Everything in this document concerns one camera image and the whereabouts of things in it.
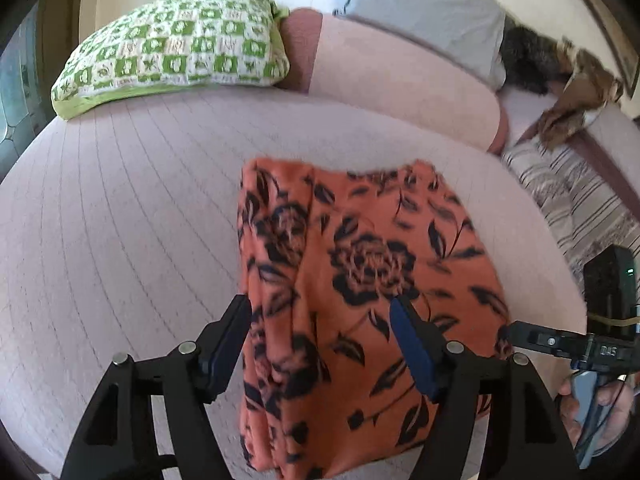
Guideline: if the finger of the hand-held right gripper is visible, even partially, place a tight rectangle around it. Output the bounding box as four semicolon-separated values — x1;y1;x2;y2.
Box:
500;320;588;362

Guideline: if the patterned glass window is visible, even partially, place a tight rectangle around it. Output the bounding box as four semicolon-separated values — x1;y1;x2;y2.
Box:
0;5;43;181

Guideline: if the striped bedsheet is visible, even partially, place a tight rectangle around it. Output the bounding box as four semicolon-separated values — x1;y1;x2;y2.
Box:
500;135;640;311

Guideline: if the grey pillow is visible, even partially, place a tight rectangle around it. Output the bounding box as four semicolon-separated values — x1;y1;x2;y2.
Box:
332;0;508;90

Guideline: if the brown patterned cloth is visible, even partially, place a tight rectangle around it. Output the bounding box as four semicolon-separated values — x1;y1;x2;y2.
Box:
532;35;626;152

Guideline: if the pale checked bed blanket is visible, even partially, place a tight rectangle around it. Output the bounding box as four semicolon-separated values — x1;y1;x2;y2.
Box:
0;85;588;480

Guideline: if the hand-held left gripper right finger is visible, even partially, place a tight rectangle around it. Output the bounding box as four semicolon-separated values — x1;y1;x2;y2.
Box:
389;294;581;480

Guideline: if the person's right hand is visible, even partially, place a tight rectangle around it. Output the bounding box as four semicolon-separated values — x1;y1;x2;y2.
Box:
557;377;637;447

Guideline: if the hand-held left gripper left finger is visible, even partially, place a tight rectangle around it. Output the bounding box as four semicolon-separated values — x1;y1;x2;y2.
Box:
60;295;253;480

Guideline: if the green white patterned pillow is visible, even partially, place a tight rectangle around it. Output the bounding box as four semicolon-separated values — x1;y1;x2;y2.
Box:
51;0;292;122

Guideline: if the dark furry cloth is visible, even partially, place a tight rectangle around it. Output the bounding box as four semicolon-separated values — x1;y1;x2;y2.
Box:
499;22;563;97

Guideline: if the orange black floral garment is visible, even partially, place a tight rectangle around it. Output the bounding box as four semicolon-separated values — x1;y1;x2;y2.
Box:
236;157;516;480

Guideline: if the pink bolster pillow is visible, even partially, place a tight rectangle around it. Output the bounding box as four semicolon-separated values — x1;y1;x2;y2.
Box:
280;7;511;157

